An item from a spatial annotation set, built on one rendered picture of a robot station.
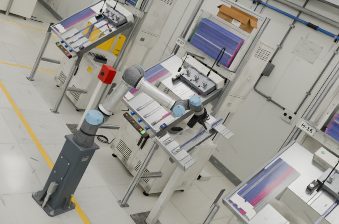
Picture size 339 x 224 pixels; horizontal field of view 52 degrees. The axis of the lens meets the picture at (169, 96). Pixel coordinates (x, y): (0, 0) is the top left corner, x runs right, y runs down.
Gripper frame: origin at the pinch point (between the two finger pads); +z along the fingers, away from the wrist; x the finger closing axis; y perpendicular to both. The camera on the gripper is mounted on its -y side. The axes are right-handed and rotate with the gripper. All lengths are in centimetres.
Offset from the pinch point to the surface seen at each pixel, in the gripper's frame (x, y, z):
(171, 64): 86, 34, 18
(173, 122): 27.6, -8.6, 11.1
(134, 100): 71, -19, 9
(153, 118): 42.1, -18.3, 9.0
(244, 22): 62, 108, 7
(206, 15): 87, 85, -6
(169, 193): -3, -47, 39
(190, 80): 50, 30, 11
